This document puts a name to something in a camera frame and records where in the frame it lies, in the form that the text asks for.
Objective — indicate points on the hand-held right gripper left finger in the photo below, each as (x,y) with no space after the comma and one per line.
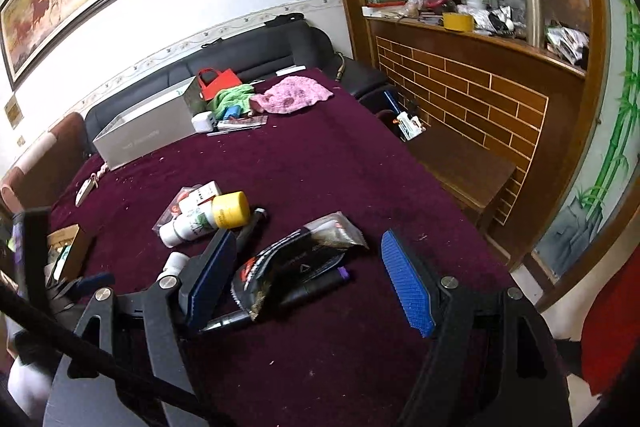
(210,282)

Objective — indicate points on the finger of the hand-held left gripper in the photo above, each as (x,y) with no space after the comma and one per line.
(97,281)

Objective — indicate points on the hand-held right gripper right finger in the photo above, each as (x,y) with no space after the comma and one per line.
(407,287)

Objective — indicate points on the white bottle green label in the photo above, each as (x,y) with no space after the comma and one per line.
(190,227)
(174,266)

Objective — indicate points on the cardboard box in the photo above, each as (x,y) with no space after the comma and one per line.
(72,247)

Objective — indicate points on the black crab snack packet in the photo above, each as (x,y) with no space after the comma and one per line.
(260,277)

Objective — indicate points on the black marker grey cap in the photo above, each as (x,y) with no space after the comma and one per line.
(252,227)

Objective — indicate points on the clear packet red contents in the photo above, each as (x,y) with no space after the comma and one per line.
(170,207)

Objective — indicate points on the white box red stripe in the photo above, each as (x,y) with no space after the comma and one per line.
(200,196)

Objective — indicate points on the black marker purple caps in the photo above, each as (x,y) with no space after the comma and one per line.
(315,289)

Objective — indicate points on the black packet clear window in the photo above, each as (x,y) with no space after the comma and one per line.
(330,232)

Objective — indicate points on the white key fob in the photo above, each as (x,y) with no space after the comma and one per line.
(86,191)

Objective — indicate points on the brown armchair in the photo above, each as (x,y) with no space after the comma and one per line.
(55,157)

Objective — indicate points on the wooden bench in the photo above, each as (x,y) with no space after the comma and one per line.
(460,162)

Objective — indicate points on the silver grey box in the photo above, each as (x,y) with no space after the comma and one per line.
(145,137)

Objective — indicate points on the white charger cube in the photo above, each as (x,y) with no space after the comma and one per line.
(204,122)

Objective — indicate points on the clear flat packet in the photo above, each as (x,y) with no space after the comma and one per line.
(240,123)

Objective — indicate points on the small blue item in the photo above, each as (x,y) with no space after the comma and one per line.
(231,112)

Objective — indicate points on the green cloth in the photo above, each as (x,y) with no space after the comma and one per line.
(230,99)

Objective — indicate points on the wooden brick-pattern counter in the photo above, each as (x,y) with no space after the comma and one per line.
(475,102)

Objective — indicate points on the red paper bag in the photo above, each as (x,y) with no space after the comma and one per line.
(220,82)

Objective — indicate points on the pink cloth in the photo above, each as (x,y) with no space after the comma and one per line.
(290,94)

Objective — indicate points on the red cloth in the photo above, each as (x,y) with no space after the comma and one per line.
(612,327)

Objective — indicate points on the black leather sofa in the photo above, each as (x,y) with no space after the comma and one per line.
(240,52)

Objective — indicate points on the black item on sofa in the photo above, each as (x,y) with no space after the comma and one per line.
(285,20)

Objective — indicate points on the pile of foil packets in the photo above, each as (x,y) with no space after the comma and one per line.
(567,43)

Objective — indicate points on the steel thermos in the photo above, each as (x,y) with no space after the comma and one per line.
(533,17)

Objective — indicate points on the gold wall plaque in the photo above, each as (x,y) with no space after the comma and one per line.
(13,112)

